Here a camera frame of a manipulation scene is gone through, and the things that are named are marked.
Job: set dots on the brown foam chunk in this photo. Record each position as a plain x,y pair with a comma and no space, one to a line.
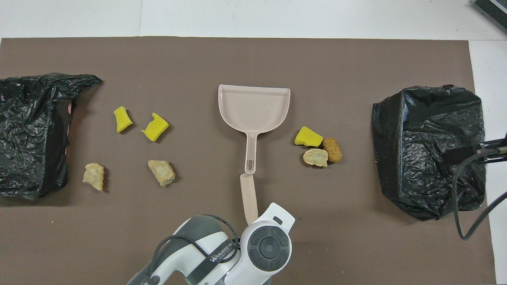
333,150

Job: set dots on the beige foam chunk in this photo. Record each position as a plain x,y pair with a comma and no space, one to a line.
161,172
94,176
315,157

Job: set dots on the yellow sponge piece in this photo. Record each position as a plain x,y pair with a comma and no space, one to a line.
155,128
122,120
308,137

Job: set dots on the beige plastic dustpan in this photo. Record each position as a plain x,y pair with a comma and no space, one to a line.
253,107

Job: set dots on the beige brush black bristles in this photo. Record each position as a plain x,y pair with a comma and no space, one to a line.
248,198

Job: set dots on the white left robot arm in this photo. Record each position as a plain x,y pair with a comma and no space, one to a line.
269,247

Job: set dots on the black bag lined bin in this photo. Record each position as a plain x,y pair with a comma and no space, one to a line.
416,130

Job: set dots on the black bag bin pink inside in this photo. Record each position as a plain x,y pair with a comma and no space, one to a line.
35,118

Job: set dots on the grey ribbed object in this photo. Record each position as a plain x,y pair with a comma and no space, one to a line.
493,10

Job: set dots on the brown table mat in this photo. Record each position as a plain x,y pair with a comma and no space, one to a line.
237,59

